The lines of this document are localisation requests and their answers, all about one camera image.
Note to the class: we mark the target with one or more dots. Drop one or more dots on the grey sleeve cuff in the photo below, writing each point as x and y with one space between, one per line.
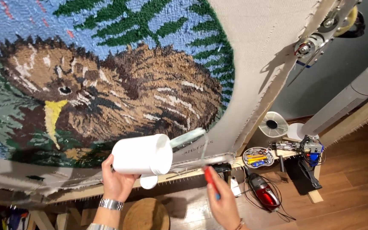
101 227

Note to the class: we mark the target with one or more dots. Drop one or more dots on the black clamp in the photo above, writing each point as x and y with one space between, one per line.
221 168

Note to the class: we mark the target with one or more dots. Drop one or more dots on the silver metal wristwatch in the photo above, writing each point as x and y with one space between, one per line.
111 204

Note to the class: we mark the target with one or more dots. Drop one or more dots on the person's right hand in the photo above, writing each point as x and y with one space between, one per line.
224 204

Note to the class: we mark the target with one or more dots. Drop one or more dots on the beige tufting cloth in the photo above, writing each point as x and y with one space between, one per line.
260 64

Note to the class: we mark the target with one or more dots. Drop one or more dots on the metal tray of tools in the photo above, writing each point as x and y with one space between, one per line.
258 157

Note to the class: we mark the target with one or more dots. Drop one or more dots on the metal tufting gun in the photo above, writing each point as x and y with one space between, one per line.
311 44

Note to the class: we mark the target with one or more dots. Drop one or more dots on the white round jar lid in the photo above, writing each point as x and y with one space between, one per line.
149 182

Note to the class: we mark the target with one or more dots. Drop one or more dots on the blue tufting gun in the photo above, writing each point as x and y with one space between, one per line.
311 148

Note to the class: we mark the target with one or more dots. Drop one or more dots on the tufted bird rug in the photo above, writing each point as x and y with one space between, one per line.
107 80

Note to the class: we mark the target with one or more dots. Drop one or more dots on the person's left hand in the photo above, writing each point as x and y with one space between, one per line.
117 185

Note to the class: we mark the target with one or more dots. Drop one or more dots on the small white round fan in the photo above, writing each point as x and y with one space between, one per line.
272 124

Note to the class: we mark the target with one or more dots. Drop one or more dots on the heap of colourful clutter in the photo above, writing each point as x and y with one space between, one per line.
3 220

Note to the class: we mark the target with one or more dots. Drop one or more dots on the round wooden stool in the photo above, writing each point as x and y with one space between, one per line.
146 215

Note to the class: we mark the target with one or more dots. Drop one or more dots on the small white bottle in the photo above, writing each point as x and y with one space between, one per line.
235 188

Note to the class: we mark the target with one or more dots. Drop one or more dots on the wooden tufting frame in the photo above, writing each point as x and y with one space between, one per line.
184 175

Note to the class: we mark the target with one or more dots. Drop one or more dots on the person's right fingers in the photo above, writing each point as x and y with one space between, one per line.
217 188

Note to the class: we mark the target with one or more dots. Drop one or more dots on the white plastic glue jar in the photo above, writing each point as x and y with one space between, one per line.
139 155

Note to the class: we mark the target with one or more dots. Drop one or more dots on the red handheld vacuum cleaner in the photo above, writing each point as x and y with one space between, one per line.
264 191

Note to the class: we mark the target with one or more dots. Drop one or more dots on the white tower fan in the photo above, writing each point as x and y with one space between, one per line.
340 105

